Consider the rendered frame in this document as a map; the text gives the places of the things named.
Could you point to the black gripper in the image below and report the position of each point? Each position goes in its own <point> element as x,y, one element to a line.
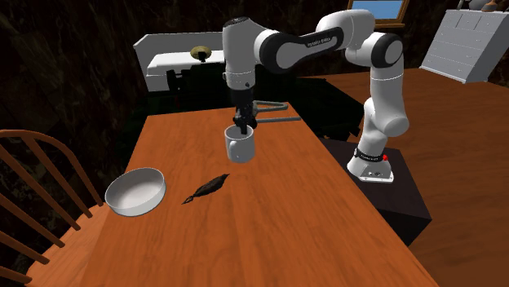
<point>241,99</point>

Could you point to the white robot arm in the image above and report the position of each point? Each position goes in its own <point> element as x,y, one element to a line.
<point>383,99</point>

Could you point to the white mug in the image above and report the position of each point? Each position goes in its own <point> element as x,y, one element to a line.
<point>240,149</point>

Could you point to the wooden table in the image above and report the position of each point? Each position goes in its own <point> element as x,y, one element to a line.
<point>254,230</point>

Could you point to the white round bowl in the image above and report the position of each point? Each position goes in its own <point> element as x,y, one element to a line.
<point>133,194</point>

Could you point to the black robot stand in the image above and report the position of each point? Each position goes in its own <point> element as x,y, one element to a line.
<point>397,198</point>

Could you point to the wooden framed window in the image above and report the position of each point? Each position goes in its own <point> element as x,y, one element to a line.
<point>377,10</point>

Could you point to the wooden spindle chair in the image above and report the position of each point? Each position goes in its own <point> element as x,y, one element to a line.
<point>59,246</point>

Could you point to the white chest of drawers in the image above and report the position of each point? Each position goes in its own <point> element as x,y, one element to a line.
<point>465,43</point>

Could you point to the grey metal tube frame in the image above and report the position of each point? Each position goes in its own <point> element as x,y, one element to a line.
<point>278,119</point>

